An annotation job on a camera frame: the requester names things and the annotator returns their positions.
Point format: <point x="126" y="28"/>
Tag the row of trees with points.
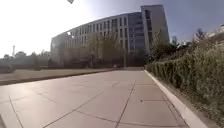
<point x="106" y="50"/>
<point x="23" y="58"/>

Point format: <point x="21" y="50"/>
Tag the grey concrete slab pavement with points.
<point x="100" y="100"/>

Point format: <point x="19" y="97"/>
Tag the large curved glass building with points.
<point x="133" y="30"/>

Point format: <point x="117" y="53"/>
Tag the pale concrete kerb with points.
<point x="173" y="100"/>

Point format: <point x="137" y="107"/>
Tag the dry grass field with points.
<point x="40" y="74"/>

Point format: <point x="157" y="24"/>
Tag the green hedge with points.
<point x="200" y="73"/>

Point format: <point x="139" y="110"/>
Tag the tall mast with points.
<point x="13" y="50"/>

